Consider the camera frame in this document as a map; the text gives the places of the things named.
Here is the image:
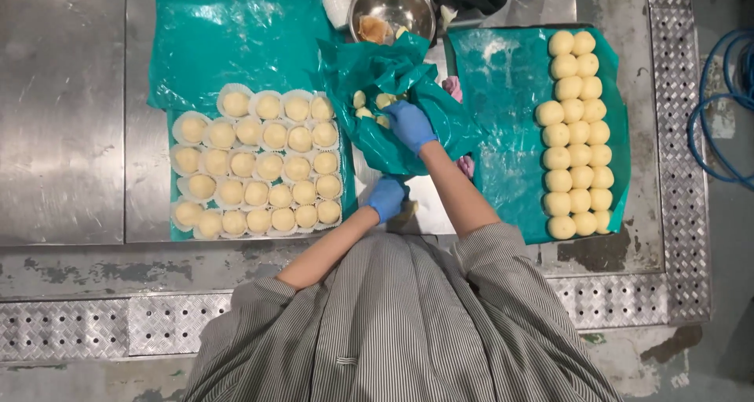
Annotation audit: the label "person's right hand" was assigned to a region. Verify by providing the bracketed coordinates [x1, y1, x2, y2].
[381, 100, 438, 156]

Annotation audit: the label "person's left hand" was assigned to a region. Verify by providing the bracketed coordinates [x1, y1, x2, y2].
[368, 175, 411, 224]

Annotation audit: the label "crumpled teal plastic bag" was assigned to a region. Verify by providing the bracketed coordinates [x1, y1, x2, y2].
[317, 32, 484, 177]

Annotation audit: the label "brown filling lump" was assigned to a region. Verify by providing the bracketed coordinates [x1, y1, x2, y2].
[358, 15, 394, 45]

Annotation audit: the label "steel mixing bowl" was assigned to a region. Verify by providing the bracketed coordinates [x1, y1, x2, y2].
[348, 0, 437, 45]

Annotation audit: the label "floury teal plastic sheet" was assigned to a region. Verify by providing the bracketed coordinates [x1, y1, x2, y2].
[446, 26, 631, 245]

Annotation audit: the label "stack of white paper cups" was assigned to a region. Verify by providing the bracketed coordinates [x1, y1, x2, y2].
[318, 0, 355, 31]

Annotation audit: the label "grey striped work coat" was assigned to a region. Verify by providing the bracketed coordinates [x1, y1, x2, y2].
[183, 222, 623, 402]

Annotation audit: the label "group of dough balls in paper cups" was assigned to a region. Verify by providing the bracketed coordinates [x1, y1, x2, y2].
[169, 83, 345, 240]

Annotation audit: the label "wide teal plastic sheet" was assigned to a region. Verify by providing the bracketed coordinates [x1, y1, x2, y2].
[147, 0, 359, 241]

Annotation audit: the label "rows of bare dough balls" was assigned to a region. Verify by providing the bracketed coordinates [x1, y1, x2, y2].
[535, 30, 615, 241]

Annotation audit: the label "blue hose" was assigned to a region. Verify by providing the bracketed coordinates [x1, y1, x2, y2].
[687, 28, 754, 191]

